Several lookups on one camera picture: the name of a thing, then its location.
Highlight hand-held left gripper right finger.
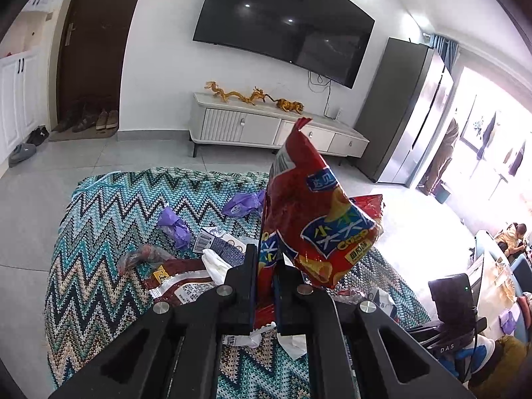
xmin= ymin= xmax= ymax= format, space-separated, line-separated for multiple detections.
xmin=272 ymin=258 xmax=478 ymax=399

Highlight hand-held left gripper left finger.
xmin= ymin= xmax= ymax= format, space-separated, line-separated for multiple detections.
xmin=49 ymin=244 xmax=258 ymax=399

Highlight red snack bag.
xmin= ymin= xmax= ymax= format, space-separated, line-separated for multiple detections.
xmin=253 ymin=117 xmax=383 ymax=335

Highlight person's right forearm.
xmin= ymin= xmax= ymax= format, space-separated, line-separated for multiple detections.
xmin=469 ymin=336 xmax=532 ymax=399

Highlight person's right hand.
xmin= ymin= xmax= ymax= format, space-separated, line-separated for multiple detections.
xmin=456 ymin=334 xmax=497 ymax=383

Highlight white tissue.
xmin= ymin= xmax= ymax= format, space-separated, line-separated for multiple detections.
xmin=202 ymin=248 xmax=232 ymax=285

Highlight white coffee table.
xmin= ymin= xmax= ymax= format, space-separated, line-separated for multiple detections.
xmin=469 ymin=253 xmax=525 ymax=341

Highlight white paper scrap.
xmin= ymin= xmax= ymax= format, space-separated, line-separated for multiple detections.
xmin=222 ymin=326 xmax=309 ymax=360

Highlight blue and white carton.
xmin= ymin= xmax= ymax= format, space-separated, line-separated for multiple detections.
xmin=193 ymin=226 xmax=247 ymax=264

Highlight purple cloth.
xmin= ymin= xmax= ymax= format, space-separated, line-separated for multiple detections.
xmin=501 ymin=310 xmax=518 ymax=335

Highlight white and blue wrapper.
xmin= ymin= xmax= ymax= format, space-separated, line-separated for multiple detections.
xmin=369 ymin=287 xmax=398 ymax=321

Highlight dark red food packet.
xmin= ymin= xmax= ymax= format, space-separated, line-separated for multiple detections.
xmin=141 ymin=258 xmax=227 ymax=306

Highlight teal sofa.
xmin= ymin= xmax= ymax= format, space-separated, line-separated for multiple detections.
xmin=474 ymin=229 xmax=532 ymax=337

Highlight purple plastic bag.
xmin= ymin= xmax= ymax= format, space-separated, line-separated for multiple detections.
xmin=222 ymin=190 xmax=267 ymax=218
xmin=157 ymin=205 xmax=192 ymax=250

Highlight clear plastic wrapper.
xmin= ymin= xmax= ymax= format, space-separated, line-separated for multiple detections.
xmin=117 ymin=244 xmax=175 ymax=276

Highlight red plastic wrapper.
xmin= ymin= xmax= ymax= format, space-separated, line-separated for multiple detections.
xmin=351 ymin=194 xmax=384 ymax=233

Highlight zigzag knitted blanket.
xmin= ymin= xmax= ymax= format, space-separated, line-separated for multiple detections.
xmin=44 ymin=167 xmax=433 ymax=399

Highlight white television cabinet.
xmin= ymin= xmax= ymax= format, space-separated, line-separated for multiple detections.
xmin=189 ymin=91 xmax=370 ymax=159

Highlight hanging dark clothes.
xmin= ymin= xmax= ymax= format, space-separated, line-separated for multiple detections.
xmin=476 ymin=112 xmax=498 ymax=161

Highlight golden tiger figurine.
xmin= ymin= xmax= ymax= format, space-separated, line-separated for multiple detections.
xmin=274 ymin=98 xmax=305 ymax=115

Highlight small golden dragon figurine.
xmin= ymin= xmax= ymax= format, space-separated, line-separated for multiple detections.
xmin=248 ymin=87 xmax=276 ymax=103

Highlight grey refrigerator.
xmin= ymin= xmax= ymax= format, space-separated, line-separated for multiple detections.
xmin=354 ymin=37 xmax=455 ymax=184

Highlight large golden dragon figurine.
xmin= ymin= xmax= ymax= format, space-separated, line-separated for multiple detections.
xmin=204 ymin=81 xmax=256 ymax=105

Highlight brown doormat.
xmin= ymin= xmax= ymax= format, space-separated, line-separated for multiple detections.
xmin=49 ymin=127 xmax=120 ymax=143

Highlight brown boot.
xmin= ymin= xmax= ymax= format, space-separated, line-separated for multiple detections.
xmin=72 ymin=104 xmax=100 ymax=133
xmin=56 ymin=102 xmax=84 ymax=133

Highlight blue curtain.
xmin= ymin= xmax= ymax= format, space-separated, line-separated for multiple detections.
xmin=430 ymin=33 xmax=460 ymax=69

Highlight black shoe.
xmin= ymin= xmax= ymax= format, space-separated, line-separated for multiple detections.
xmin=27 ymin=126 xmax=50 ymax=147

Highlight grey slipper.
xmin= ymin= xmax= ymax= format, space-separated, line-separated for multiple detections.
xmin=9 ymin=143 xmax=37 ymax=164

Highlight dark brown door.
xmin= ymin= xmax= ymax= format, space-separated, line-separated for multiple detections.
xmin=55 ymin=0 xmax=152 ymax=132

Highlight white shoe cabinet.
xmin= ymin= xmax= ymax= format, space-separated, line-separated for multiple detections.
xmin=0 ymin=0 xmax=86 ymax=167

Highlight black television cable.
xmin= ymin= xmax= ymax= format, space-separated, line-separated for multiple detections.
xmin=308 ymin=70 xmax=334 ymax=117

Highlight wall-mounted black television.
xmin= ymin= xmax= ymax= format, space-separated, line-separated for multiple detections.
xmin=192 ymin=0 xmax=375 ymax=89

